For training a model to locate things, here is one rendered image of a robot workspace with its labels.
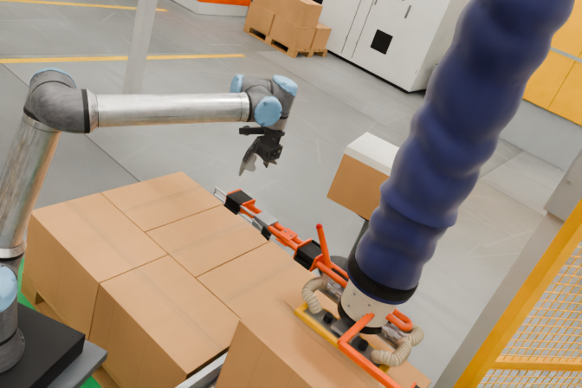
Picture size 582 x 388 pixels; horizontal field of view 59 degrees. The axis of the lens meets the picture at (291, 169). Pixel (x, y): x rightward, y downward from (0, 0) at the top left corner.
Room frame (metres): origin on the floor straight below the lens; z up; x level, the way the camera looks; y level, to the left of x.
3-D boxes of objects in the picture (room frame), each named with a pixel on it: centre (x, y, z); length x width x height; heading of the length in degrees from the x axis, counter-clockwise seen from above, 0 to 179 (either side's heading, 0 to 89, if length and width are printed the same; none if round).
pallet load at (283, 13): (9.25, 0.89, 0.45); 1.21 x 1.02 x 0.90; 60
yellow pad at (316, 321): (1.29, -0.34, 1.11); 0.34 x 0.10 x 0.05; 61
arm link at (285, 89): (1.63, 0.12, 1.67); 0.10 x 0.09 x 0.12; 123
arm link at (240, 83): (1.56, 0.21, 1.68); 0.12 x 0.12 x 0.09; 33
